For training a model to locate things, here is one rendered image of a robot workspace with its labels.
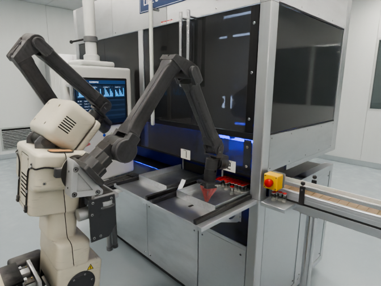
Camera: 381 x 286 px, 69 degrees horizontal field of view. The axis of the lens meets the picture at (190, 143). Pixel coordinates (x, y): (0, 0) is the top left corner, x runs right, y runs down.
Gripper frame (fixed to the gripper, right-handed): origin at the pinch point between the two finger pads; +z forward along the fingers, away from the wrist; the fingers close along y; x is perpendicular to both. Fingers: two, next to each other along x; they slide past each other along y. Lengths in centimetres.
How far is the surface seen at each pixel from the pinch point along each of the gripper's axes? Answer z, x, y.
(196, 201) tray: 2.2, 5.7, -0.6
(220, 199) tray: 1.8, 2.0, 12.8
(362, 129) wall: -55, 62, 482
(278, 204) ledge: -0.7, -20.7, 28.8
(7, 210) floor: 97, 281, -17
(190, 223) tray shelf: 6.7, -4.9, -13.9
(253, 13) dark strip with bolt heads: -87, -2, 11
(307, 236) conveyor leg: 14, -32, 43
